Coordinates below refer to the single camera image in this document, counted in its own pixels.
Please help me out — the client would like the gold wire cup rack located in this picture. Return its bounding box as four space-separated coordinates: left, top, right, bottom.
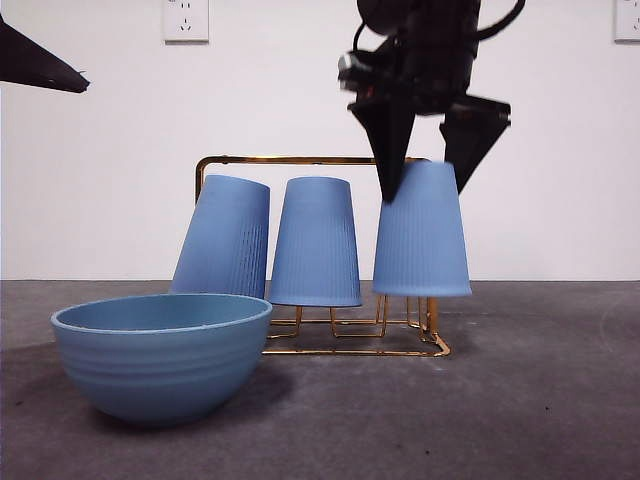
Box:
193 155 452 359

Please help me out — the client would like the black cable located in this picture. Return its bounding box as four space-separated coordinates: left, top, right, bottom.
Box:
475 0 527 41

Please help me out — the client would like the blue ribbed bowl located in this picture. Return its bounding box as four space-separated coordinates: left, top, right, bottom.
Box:
49 293 274 428

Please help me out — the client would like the blue ribbed plastic cup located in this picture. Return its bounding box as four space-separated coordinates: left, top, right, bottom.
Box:
371 160 473 297
268 176 363 308
168 173 272 301

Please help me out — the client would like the white wall socket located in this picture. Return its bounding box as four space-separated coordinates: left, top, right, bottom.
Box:
163 0 210 44
613 0 640 43

